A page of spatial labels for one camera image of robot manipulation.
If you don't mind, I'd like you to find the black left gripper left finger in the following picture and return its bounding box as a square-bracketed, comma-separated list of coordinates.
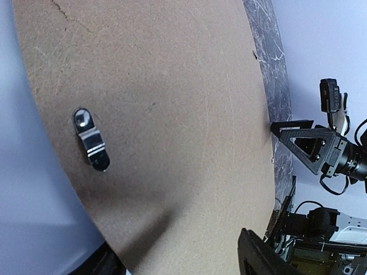
[70, 242, 126, 275]

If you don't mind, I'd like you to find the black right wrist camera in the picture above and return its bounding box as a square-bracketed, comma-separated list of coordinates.
[319, 78, 341, 113]

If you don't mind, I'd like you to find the brown cardboard backing board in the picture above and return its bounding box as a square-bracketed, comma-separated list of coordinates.
[13, 1, 275, 274]

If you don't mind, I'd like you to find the silver metal turn clip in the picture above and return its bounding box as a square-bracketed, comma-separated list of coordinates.
[72, 107, 110, 172]

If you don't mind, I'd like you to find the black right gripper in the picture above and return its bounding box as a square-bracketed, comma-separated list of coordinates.
[270, 120, 366, 183]

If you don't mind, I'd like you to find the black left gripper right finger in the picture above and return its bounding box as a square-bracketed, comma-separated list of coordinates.
[237, 228, 298, 275]

